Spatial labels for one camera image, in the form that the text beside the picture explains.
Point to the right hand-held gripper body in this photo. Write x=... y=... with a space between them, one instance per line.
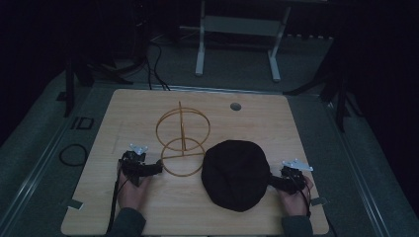
x=293 y=177

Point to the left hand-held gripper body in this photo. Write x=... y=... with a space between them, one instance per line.
x=134 y=162

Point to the black hat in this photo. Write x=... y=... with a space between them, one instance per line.
x=235 y=175

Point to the person's right hand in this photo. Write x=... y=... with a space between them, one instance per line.
x=295 y=201

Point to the person's left hand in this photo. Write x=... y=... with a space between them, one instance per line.
x=131 y=194

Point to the grey tape strip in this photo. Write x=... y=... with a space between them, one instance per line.
x=318 y=201

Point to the grey table grommet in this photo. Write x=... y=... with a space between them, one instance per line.
x=235 y=106

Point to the black tripod stand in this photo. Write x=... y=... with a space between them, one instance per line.
x=332 y=89
x=89 y=65

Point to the white metal table frame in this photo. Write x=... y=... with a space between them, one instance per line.
x=240 y=39

